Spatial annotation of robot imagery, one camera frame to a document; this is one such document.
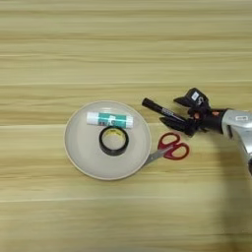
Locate black tape roll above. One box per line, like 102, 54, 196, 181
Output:
98, 126, 130, 158

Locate black marker pen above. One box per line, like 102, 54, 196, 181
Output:
141, 96, 189, 123

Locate beige round plate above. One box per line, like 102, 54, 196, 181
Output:
63, 99, 153, 181

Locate black box white label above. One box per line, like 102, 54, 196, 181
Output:
183, 87, 212, 108

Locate white green glue stick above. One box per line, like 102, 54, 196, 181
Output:
86, 111, 135, 130

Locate red handled scissors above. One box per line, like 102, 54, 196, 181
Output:
143, 132, 191, 167

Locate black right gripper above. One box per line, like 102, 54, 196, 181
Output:
158, 95, 229, 138

